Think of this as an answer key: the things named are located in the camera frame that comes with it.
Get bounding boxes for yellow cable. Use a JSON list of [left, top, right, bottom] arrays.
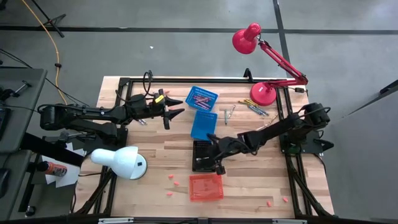
[[20, 0, 68, 105]]

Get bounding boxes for black monitor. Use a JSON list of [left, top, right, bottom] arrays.
[[0, 107, 11, 141]]

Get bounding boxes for grey side desk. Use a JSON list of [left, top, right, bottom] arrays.
[[0, 149, 34, 221]]

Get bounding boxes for black plastic basket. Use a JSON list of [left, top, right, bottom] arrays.
[[192, 139, 217, 173]]

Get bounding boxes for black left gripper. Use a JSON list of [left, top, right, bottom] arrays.
[[141, 88, 186, 131]]

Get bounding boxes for white desk lamp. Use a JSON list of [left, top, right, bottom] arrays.
[[90, 145, 148, 181]]

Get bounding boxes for black clamp tool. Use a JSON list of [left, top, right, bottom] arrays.
[[0, 80, 33, 102]]

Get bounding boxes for grey panel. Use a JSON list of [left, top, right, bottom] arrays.
[[322, 79, 398, 224]]

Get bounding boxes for red desk lamp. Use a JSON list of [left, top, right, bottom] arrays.
[[231, 22, 309, 107]]

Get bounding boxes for orange spray can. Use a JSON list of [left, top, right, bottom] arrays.
[[36, 161, 68, 177]]

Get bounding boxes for black tripod stand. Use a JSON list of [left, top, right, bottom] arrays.
[[30, 0, 67, 39]]

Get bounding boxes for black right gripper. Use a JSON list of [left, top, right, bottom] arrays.
[[198, 134, 249, 175]]

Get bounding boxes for black beam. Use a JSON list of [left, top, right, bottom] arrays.
[[20, 132, 85, 168]]

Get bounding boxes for black computer mouse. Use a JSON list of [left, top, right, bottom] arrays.
[[0, 167, 10, 199]]

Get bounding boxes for blue plastic basket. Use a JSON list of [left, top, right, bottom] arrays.
[[190, 110, 218, 142], [185, 85, 219, 113]]

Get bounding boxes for white paper sheets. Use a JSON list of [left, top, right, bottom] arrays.
[[41, 141, 85, 189]]

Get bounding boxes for orange plastic basket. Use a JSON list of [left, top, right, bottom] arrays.
[[188, 173, 224, 203]]

